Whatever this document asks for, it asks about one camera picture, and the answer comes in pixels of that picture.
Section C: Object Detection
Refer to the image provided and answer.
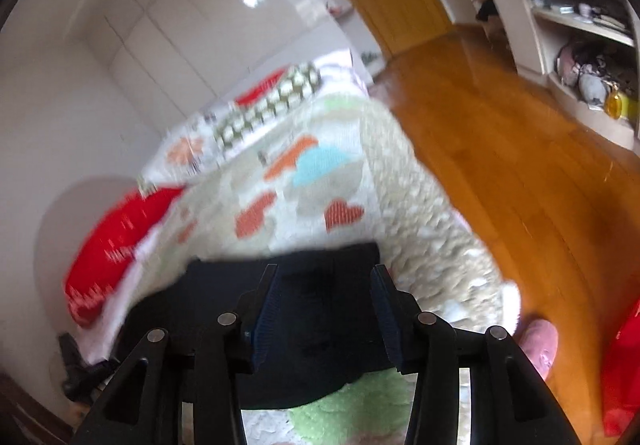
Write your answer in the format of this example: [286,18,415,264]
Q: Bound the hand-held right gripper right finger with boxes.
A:
[370,265,583,445]

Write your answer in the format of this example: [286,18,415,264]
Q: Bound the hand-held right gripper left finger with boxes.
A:
[70,264,280,445]

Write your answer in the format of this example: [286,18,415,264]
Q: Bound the black pants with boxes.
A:
[107,242,416,411]

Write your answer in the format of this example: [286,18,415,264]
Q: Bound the white bed sheet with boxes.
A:
[80,225,193,366]

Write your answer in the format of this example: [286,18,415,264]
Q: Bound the heart-printed quilt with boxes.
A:
[107,90,521,445]

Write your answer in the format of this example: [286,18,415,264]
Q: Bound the pink slipper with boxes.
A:
[517,319,560,382]

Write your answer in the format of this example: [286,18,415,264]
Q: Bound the red printed pillow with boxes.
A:
[64,185,186,328]
[234,67,290,106]

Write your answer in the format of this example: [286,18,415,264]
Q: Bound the white floral pillow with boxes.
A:
[141,107,236,192]

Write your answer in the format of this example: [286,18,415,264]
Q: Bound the green sheep-patterned pillow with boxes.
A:
[214,62,322,162]

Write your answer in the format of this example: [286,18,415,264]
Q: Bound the round beige headboard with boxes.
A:
[32,176,151,326]

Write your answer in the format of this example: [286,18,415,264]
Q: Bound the red plastic bag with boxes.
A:
[600,297,640,437]

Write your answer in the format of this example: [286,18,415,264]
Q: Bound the yellow bottle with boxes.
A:
[604,92,632,120]

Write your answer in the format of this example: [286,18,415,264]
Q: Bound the glossy white wardrobe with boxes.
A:
[65,0,353,126]

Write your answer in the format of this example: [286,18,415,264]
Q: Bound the white shelf unit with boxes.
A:
[475,0,640,152]

